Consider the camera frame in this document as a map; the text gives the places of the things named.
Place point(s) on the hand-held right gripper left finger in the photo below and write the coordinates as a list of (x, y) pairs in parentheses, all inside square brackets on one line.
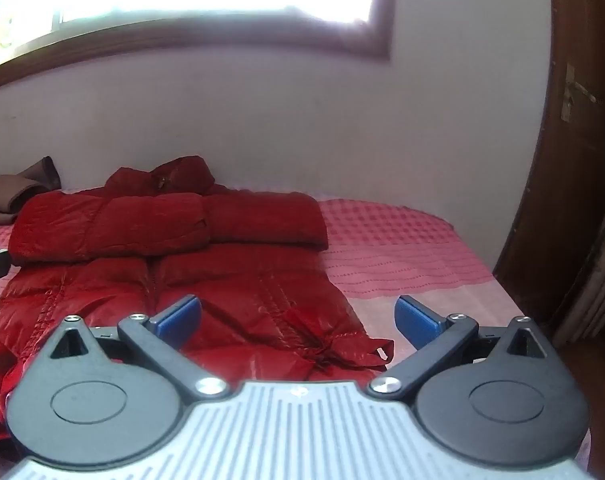
[(176, 321)]

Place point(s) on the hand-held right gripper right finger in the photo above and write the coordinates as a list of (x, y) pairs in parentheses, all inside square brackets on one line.
[(416, 321)]

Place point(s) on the red puffer jacket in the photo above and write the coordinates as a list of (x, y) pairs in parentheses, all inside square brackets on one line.
[(232, 285)]

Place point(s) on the pink checked bed sheet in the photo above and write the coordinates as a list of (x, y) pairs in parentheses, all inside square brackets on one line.
[(407, 260)]

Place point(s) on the brown folded cloth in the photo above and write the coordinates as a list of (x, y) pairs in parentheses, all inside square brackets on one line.
[(12, 195)]

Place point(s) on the brown wooden door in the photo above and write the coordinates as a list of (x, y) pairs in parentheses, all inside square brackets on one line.
[(557, 185)]

